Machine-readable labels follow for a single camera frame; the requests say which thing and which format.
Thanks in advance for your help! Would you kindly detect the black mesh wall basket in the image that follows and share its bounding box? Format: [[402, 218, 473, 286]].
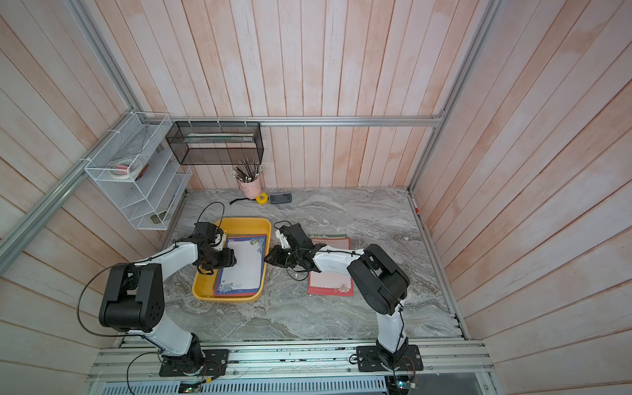
[[166, 120, 264, 166]]

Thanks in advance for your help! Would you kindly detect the pencils bundle in cup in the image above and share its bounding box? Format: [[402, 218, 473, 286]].
[[231, 160, 262, 184]]

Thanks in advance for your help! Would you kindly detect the blue bordered stationery paper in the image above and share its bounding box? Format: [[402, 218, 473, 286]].
[[214, 235, 268, 298]]

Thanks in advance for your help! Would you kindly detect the yellow tape measure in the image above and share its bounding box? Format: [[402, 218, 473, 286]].
[[255, 192, 269, 205]]

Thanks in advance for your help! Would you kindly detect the green bordered stationery paper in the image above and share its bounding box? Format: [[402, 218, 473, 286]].
[[309, 234, 349, 240]]

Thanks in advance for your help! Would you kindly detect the white wire shelf rack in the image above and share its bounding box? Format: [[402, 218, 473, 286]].
[[85, 112, 192, 230]]

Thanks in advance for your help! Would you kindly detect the red bordered stationery paper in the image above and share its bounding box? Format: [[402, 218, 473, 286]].
[[308, 237, 354, 297]]

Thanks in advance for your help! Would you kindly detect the tape roll on shelf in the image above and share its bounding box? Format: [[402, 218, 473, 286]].
[[107, 157, 147, 180]]

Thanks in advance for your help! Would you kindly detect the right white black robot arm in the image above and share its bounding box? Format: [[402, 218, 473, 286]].
[[265, 224, 410, 369]]

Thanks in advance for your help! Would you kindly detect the pink pencil cup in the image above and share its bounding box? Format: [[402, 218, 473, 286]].
[[238, 178, 263, 199]]

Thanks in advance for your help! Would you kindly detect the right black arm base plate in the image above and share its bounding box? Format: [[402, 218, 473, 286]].
[[355, 343, 424, 373]]

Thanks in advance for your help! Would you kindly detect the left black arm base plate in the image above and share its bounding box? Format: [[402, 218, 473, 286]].
[[159, 349, 229, 377]]

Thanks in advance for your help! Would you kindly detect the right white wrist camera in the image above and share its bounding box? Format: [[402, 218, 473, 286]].
[[275, 230, 291, 250]]

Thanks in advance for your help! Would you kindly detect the aluminium front rail frame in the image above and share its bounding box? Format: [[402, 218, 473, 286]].
[[87, 338, 503, 394]]

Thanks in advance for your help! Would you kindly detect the yellow plastic storage tray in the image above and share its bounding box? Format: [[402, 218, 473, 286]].
[[191, 216, 273, 304]]

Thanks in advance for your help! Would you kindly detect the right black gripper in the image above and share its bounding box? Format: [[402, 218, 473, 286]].
[[263, 246, 304, 268]]

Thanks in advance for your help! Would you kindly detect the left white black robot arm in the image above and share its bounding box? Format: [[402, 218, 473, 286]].
[[99, 222, 236, 376]]

